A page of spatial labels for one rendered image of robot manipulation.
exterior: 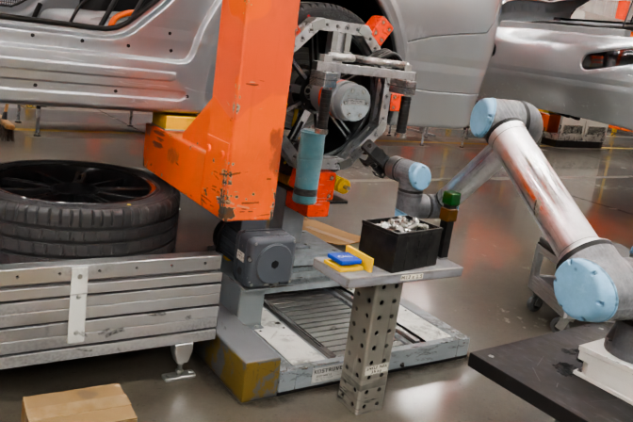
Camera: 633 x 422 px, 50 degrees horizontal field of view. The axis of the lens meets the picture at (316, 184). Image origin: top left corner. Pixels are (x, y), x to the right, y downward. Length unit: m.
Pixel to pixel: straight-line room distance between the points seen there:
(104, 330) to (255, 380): 0.45
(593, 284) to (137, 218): 1.23
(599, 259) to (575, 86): 2.98
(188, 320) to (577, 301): 1.08
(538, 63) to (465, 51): 1.79
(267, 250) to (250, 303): 0.22
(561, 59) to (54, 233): 3.52
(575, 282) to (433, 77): 1.45
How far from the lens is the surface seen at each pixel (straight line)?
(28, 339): 1.95
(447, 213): 2.07
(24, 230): 2.02
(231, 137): 1.87
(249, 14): 1.84
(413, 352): 2.40
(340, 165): 2.57
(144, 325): 2.03
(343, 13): 2.58
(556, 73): 4.71
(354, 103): 2.37
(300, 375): 2.14
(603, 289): 1.68
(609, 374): 1.89
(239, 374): 2.05
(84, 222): 1.99
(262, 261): 2.20
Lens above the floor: 1.05
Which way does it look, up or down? 12 degrees down
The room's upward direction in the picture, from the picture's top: 8 degrees clockwise
